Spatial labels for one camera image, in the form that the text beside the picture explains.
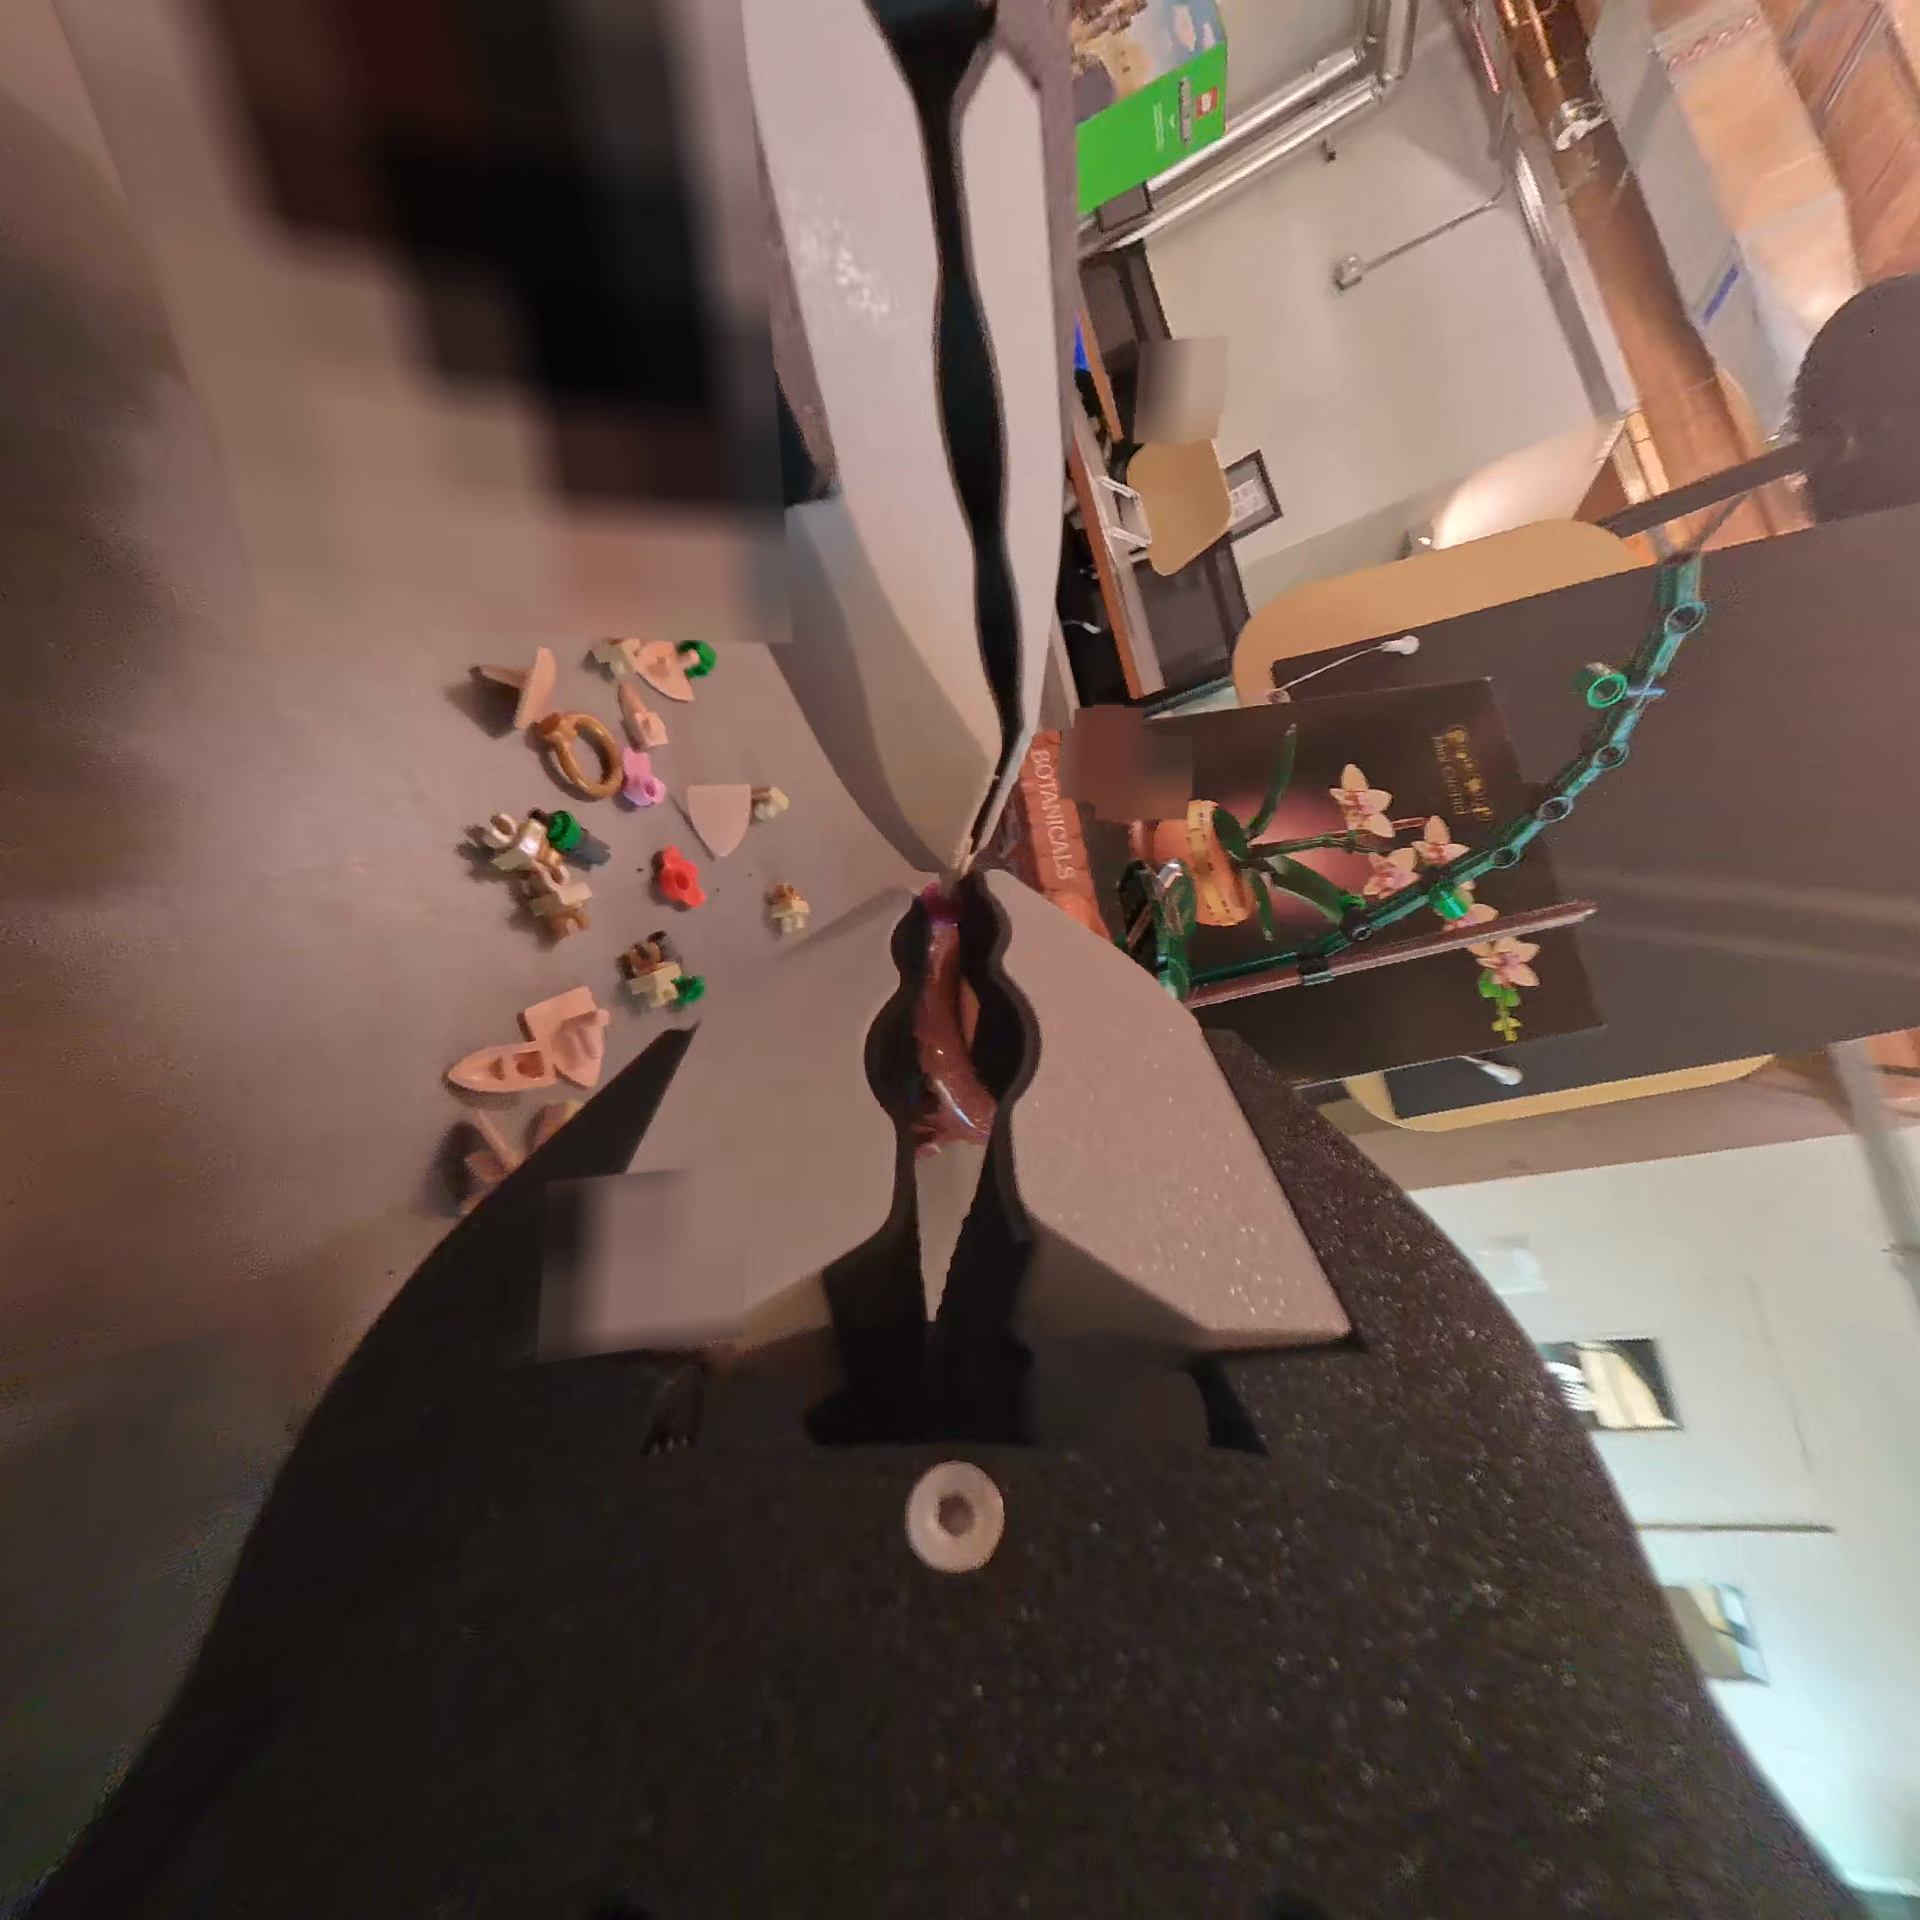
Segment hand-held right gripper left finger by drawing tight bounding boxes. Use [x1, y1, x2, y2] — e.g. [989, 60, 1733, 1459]
[622, 885, 922, 1351]

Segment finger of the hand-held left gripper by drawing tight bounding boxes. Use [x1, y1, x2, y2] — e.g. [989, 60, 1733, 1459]
[954, 0, 1081, 875]
[741, 0, 1002, 873]

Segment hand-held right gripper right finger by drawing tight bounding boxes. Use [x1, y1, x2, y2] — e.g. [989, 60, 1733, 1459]
[938, 870, 1350, 1351]

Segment brown brick piece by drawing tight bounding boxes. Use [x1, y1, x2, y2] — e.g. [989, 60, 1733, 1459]
[914, 885, 1006, 1151]

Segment pile of small toy bricks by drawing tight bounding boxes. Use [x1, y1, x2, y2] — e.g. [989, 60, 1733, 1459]
[441, 636, 817, 1220]

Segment grey desk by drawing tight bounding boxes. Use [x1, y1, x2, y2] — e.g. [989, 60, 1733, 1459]
[0, 510, 1078, 1879]

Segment green toy set box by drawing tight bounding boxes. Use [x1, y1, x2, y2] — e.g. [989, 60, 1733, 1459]
[1070, 0, 1231, 221]

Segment toy brick potted plant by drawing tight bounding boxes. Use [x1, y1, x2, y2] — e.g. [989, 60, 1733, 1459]
[1111, 556, 1712, 1003]

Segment dark orchid picture box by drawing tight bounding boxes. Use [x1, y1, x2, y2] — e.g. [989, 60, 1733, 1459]
[1011, 510, 1920, 1119]

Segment gold ring brick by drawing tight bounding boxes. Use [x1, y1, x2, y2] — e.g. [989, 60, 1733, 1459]
[532, 711, 624, 802]

